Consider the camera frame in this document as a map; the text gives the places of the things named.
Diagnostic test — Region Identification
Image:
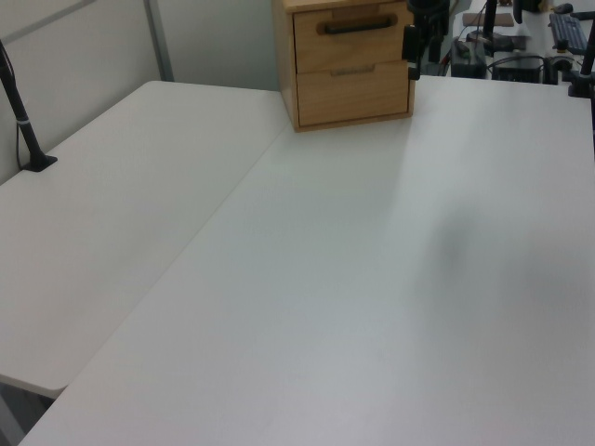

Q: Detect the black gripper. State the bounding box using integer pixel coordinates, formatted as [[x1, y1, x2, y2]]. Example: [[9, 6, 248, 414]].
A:
[[402, 0, 451, 83]]

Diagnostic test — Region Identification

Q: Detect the black metal drawer handle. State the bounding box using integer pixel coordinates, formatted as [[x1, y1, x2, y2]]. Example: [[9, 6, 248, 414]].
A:
[[323, 20, 394, 35]]

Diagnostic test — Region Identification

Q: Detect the wooden drawer with handle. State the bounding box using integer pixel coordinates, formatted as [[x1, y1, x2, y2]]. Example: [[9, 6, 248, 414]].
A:
[[292, 8, 414, 74]]

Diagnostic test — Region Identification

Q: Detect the wooden drawer cabinet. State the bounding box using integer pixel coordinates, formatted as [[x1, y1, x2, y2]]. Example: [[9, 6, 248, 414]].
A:
[[271, 0, 416, 135]]

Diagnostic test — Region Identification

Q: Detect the black box with green label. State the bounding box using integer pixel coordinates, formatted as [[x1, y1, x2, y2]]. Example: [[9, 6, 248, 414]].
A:
[[451, 37, 490, 78]]

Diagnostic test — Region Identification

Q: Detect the black stand with round base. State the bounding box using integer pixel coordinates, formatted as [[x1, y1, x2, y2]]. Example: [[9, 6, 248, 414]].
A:
[[468, 0, 504, 46]]

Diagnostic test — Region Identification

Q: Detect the brown pad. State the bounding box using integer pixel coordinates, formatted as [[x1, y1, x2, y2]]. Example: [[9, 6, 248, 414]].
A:
[[461, 13, 515, 29]]

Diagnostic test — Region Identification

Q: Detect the black electronic device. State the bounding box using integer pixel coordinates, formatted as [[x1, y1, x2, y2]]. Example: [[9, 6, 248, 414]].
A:
[[491, 55, 547, 85]]

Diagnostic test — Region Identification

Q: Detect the black keyboard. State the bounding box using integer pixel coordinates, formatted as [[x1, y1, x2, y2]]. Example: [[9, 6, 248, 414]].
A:
[[548, 10, 590, 48]]

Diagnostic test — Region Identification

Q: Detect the wooden drawer without handle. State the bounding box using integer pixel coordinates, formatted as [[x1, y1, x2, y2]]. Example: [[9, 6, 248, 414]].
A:
[[296, 59, 412, 127]]

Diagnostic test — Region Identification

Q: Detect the black camera pole with clamp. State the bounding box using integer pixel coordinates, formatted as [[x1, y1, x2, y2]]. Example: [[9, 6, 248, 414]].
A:
[[563, 0, 595, 99]]

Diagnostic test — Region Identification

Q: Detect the grey metal partition post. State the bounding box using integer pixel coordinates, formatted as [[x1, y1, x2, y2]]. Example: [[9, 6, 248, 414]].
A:
[[144, 0, 176, 83]]

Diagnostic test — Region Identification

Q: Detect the black camera stand pole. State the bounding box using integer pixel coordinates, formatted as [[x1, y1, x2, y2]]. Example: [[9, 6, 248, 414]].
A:
[[0, 38, 60, 176]]

